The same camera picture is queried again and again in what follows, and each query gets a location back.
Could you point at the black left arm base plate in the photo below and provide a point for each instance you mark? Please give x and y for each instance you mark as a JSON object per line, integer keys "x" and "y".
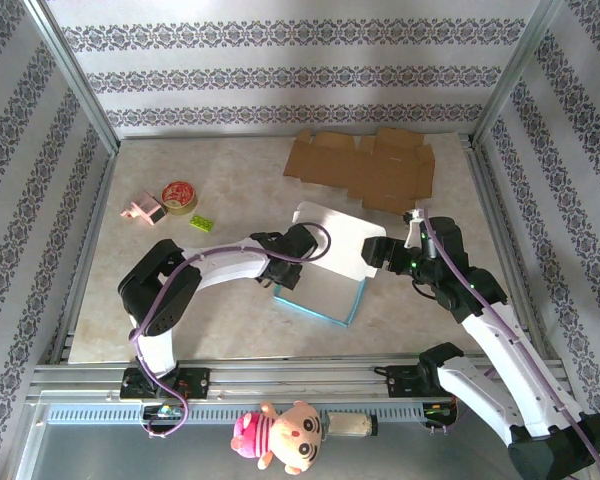
{"x": 200, "y": 382}

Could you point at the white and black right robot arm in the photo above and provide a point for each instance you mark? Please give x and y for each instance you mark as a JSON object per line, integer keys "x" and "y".
{"x": 505, "y": 345}

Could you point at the brown cardboard box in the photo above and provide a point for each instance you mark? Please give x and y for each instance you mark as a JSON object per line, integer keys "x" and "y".
{"x": 380, "y": 170}

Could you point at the red round tin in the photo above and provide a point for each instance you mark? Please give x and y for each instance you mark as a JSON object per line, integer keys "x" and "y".
{"x": 179, "y": 195}

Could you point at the aluminium frame post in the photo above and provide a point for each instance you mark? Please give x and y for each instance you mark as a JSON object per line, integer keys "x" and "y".
{"x": 75, "y": 80}
{"x": 517, "y": 70}

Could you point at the grey metal shelf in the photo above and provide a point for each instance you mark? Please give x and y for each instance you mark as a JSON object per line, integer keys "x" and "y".
{"x": 130, "y": 455}

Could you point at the teal paper box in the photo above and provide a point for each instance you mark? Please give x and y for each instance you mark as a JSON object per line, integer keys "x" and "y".
{"x": 340, "y": 240}

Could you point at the pink plush doll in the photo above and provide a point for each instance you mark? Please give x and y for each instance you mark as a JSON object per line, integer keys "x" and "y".
{"x": 280, "y": 435}

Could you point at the white jar with black cap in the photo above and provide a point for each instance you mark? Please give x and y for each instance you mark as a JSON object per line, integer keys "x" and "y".
{"x": 350, "y": 424}

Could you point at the pink toy block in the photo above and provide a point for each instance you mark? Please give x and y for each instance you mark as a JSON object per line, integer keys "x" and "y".
{"x": 147, "y": 207}

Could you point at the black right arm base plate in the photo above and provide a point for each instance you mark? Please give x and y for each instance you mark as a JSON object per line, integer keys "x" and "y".
{"x": 397, "y": 381}

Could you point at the green toy brick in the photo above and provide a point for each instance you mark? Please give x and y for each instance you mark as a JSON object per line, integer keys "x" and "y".
{"x": 202, "y": 223}

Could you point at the aluminium side rail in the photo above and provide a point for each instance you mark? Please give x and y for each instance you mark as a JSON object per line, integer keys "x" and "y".
{"x": 101, "y": 185}
{"x": 492, "y": 200}

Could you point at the long aluminium mounting rail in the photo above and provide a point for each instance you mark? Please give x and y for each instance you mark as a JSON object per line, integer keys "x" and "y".
{"x": 300, "y": 380}

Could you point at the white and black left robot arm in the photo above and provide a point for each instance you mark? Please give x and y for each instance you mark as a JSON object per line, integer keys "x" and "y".
{"x": 220, "y": 265}

